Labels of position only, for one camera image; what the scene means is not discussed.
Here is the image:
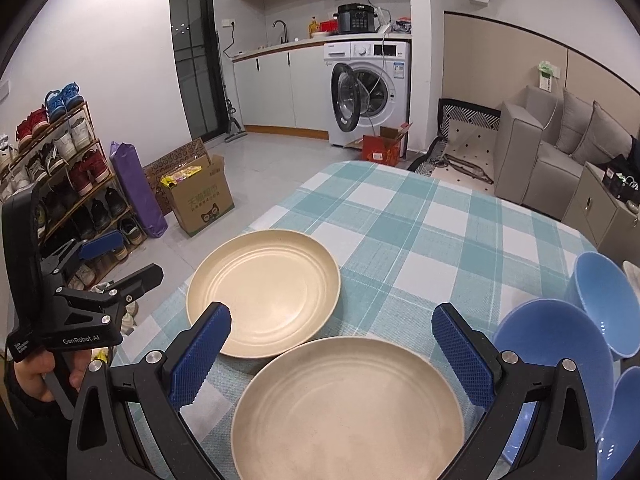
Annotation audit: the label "person's left hand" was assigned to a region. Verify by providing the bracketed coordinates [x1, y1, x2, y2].
[11, 349, 95, 405]

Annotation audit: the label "teal checked tablecloth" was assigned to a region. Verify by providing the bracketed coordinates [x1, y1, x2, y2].
[107, 160, 601, 480]

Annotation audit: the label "white sneaker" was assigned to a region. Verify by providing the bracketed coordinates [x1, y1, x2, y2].
[92, 280, 138, 336]

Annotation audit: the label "dark glass door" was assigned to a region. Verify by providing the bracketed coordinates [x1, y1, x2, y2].
[169, 0, 224, 139]

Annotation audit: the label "white wall-mounted device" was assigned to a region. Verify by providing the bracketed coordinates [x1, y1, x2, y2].
[535, 60, 562, 93]

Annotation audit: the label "red cardboard box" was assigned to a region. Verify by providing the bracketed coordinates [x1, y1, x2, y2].
[344, 121, 416, 167]

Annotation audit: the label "purple bag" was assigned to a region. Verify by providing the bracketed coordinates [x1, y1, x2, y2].
[109, 141, 169, 240]

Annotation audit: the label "blue bowl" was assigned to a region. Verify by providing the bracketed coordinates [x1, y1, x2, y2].
[492, 297, 617, 467]
[595, 365, 640, 480]
[565, 251, 640, 361]

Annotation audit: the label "flattened brown cardboard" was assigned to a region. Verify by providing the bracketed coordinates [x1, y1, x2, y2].
[142, 137, 208, 216]

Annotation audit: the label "black pressure cooker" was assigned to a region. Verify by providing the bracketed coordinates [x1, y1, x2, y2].
[335, 3, 377, 36]

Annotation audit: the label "grey sectional sofa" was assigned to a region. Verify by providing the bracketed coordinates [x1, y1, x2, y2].
[494, 85, 640, 221]

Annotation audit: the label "white lower kitchen cabinets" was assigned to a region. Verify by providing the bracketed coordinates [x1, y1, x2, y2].
[231, 42, 333, 140]

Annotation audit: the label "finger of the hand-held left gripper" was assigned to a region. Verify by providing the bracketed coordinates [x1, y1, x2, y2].
[54, 263, 166, 324]
[40, 230, 127, 282]

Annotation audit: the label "grey sofa cushion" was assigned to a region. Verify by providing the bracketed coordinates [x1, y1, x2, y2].
[570, 100, 635, 166]
[555, 88, 597, 156]

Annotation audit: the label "black white patterned rug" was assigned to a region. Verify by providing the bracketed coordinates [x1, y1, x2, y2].
[406, 98, 503, 187]

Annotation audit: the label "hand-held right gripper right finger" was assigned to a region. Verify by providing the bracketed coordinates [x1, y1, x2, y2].
[431, 302, 599, 480]

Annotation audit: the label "person's left forearm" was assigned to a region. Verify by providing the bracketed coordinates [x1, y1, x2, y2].
[0, 385, 76, 480]

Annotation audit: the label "black open box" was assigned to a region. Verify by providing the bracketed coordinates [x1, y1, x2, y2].
[601, 152, 640, 200]

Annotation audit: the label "wooden shoe rack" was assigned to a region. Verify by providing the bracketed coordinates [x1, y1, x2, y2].
[0, 80, 138, 286]

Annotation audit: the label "grey drawer cabinet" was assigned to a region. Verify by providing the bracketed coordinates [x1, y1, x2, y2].
[561, 160, 640, 263]

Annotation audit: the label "floor mop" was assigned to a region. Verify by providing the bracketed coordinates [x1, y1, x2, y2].
[222, 99, 249, 143]

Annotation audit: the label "beige round plate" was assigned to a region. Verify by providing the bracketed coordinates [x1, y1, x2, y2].
[230, 336, 467, 480]
[186, 230, 342, 359]

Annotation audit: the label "printed cardboard box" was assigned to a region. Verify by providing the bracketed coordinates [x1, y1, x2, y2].
[160, 154, 236, 238]

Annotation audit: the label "white washing machine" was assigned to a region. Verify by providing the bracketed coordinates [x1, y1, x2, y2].
[322, 39, 412, 147]

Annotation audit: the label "group of assorted shoes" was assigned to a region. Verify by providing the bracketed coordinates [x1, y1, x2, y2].
[0, 81, 136, 281]

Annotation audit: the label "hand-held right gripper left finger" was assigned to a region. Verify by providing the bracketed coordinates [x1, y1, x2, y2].
[66, 301, 233, 480]

